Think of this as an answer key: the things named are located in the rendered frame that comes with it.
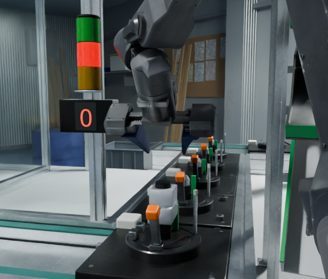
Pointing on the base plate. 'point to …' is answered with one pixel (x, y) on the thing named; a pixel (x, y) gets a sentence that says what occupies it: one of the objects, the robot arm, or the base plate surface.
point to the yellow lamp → (89, 78)
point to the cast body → (164, 200)
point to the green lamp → (88, 30)
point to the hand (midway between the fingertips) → (164, 139)
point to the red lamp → (88, 54)
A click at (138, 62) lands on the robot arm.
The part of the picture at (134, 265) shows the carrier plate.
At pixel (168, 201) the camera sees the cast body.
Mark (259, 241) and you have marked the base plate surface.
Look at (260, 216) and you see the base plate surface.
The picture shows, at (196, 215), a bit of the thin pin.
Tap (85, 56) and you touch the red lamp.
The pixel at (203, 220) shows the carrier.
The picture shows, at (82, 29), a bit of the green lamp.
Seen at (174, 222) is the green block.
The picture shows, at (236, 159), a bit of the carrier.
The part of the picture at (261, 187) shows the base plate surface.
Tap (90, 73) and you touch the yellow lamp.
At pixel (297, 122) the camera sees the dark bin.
